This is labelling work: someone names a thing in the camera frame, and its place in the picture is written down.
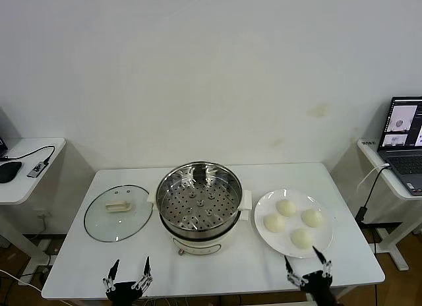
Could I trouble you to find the perforated steel steamer basket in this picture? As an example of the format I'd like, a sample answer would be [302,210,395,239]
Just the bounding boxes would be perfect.
[155,160,244,241]

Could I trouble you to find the small grey usb hub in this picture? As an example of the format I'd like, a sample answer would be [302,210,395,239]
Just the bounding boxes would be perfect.
[26,160,47,179]

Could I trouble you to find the white steamed baozi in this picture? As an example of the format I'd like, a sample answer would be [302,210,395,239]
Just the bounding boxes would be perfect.
[301,208,324,228]
[264,214,286,233]
[276,199,297,218]
[290,228,314,250]

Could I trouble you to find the open laptop showing camera windows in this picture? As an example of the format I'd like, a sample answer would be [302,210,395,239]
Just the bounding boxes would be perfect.
[377,95,422,197]

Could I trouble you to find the large white plate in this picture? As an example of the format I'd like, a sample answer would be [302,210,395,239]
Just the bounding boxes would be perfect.
[253,187,334,259]

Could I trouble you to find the white floor cable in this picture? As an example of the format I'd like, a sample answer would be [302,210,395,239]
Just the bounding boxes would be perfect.
[0,268,43,292]

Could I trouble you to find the white side table with mouse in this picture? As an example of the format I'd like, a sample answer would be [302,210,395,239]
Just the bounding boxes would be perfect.
[0,137,67,264]

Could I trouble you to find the black computer mouse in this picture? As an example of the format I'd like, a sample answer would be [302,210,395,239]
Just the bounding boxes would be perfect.
[0,160,23,184]

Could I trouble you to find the round glass pot lid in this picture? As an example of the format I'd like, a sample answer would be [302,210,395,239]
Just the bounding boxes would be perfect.
[83,184,155,243]

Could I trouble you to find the white laptop cable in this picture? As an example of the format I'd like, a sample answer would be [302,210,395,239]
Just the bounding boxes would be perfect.
[357,163,390,192]

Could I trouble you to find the white side table with label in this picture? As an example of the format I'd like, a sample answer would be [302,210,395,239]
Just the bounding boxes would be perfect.
[357,137,422,271]

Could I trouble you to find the black usb hub cable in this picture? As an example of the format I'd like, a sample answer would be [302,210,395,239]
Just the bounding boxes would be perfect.
[0,144,56,170]

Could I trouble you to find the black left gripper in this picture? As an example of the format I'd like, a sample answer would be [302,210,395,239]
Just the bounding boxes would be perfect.
[102,255,154,306]

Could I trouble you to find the grey laptop with dark screen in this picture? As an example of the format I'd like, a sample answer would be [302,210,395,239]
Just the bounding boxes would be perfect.
[0,107,22,159]

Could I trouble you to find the white electric cooker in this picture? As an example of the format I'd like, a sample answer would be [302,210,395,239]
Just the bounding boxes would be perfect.
[146,189,253,256]

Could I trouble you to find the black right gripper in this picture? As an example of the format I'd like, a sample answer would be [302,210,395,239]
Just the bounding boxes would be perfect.
[284,245,339,306]

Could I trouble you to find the black laptop power cable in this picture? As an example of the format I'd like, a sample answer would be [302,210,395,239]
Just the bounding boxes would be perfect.
[355,166,392,228]

